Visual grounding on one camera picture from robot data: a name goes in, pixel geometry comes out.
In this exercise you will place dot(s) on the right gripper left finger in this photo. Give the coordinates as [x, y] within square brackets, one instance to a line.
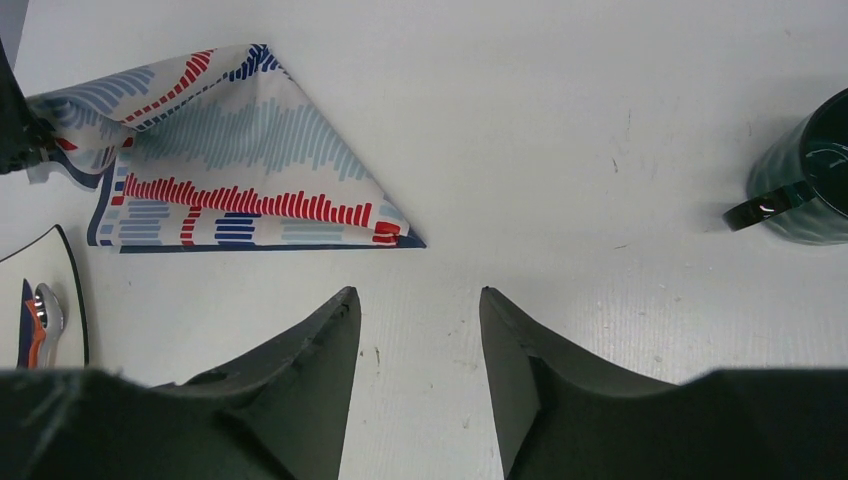
[278, 411]

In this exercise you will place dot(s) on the silver spoon pink handle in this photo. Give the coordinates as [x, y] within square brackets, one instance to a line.
[54, 322]

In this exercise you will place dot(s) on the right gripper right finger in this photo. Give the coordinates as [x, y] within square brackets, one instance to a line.
[562, 412]

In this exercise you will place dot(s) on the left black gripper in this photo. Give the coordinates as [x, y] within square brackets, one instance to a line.
[25, 142]

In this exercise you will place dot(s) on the patterned cloth napkin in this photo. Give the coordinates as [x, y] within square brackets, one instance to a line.
[216, 150]

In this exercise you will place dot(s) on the dark blue plastic knife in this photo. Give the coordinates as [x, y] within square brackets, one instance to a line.
[26, 326]

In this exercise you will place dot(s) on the white square plate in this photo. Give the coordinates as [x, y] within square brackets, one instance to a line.
[48, 259]

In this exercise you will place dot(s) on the dark green mug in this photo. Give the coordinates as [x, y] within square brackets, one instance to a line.
[798, 188]

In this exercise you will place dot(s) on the orange plastic fork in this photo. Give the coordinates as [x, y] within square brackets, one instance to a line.
[38, 333]

